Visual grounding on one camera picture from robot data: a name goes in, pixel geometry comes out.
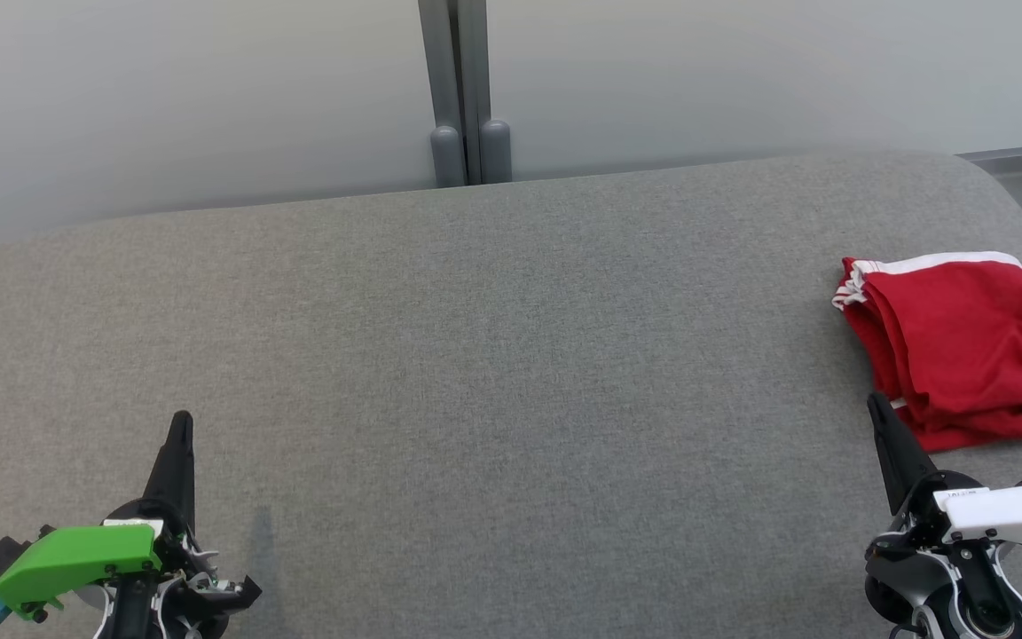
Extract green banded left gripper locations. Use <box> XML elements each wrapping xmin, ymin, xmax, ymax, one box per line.
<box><xmin>0</xmin><ymin>410</ymin><xmax>262</xmax><ymax>639</ymax></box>

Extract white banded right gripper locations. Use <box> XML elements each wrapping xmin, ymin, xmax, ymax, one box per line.
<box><xmin>864</xmin><ymin>392</ymin><xmax>1022</xmax><ymax>623</ymax></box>

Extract red shorts white stripes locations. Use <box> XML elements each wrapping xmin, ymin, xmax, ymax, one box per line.
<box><xmin>832</xmin><ymin>251</ymin><xmax>1022</xmax><ymax>425</ymax></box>

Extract grey fabric sofa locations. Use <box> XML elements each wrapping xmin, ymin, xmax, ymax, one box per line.
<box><xmin>0</xmin><ymin>151</ymin><xmax>1022</xmax><ymax>639</ymax></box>

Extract grey round-topped cylinder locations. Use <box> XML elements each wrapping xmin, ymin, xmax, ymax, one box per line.
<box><xmin>479</xmin><ymin>119</ymin><xmax>513</xmax><ymax>184</ymax></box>
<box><xmin>430</xmin><ymin>125</ymin><xmax>467</xmax><ymax>188</ymax></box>

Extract grey metal floor rail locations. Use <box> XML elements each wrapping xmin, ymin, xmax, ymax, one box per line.
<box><xmin>959</xmin><ymin>131</ymin><xmax>1022</xmax><ymax>171</ymax></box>

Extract grey vertical frame post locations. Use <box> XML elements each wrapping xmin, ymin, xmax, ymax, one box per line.
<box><xmin>418</xmin><ymin>0</ymin><xmax>491</xmax><ymax>185</ymax></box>

